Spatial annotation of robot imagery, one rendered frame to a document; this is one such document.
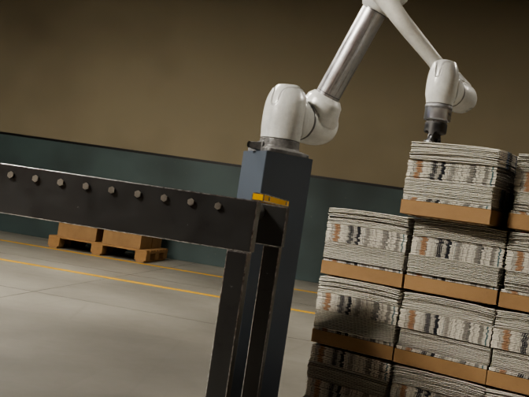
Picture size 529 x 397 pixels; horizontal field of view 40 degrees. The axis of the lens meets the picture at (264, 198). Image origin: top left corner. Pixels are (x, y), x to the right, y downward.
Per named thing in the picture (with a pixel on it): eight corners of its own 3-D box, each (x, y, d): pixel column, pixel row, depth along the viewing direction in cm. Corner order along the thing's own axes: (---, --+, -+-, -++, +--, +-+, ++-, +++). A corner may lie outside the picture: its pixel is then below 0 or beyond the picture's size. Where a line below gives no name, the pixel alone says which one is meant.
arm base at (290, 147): (237, 149, 281) (239, 135, 282) (286, 158, 292) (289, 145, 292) (258, 149, 265) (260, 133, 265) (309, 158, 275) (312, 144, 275)
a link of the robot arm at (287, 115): (250, 135, 278) (259, 79, 278) (278, 143, 292) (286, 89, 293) (285, 138, 268) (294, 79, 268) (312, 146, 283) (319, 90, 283)
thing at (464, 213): (419, 216, 239) (421, 203, 239) (507, 228, 222) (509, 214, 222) (398, 212, 226) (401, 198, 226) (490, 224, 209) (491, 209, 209)
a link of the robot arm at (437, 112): (456, 109, 247) (453, 126, 247) (430, 107, 252) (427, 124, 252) (448, 103, 239) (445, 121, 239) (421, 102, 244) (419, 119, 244)
